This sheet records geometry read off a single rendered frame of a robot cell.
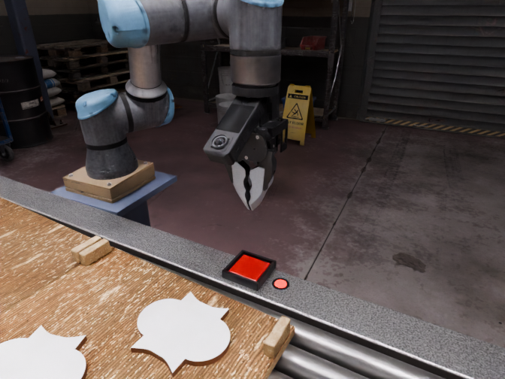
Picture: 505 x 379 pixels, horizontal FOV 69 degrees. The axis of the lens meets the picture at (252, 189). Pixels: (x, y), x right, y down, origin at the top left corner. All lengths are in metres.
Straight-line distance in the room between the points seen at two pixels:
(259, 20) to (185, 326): 0.44
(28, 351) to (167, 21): 0.49
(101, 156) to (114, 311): 0.58
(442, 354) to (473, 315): 1.57
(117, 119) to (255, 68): 0.64
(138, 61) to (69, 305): 0.64
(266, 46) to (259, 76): 0.04
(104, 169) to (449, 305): 1.77
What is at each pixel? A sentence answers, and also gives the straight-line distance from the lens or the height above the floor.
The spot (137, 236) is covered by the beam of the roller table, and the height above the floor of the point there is 0.92.
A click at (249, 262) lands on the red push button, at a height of 0.93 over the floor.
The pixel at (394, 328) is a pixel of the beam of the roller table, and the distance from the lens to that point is 0.66.
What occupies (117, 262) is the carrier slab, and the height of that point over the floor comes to 0.94.
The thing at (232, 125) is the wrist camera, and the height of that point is 1.21.
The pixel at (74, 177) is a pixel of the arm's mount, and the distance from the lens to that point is 1.21.
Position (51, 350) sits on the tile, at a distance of 0.61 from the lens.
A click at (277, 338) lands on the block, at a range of 0.54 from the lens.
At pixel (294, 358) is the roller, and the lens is 0.58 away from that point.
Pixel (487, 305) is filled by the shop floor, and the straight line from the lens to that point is 2.30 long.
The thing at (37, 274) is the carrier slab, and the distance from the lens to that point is 0.78.
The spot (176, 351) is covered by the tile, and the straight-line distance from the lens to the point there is 0.56.
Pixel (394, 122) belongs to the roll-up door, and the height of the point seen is 0.04.
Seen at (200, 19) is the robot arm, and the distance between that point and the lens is 0.60.
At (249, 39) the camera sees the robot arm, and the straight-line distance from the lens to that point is 0.54.
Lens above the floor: 1.37
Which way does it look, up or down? 27 degrees down
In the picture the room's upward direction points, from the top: straight up
